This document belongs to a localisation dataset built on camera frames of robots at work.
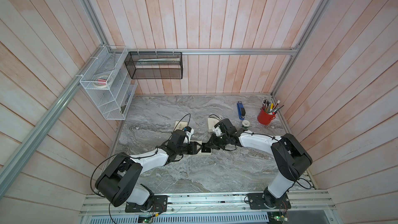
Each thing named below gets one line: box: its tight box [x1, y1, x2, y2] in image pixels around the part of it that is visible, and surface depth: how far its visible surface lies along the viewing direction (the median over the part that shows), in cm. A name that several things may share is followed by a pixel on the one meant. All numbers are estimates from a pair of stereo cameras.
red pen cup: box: [257, 106, 276, 125], surface depth 100 cm
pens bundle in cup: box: [261, 99, 285, 115], surface depth 98 cm
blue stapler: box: [236, 100, 246, 120], surface depth 109 cm
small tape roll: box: [242, 119, 251, 127], surface depth 103 cm
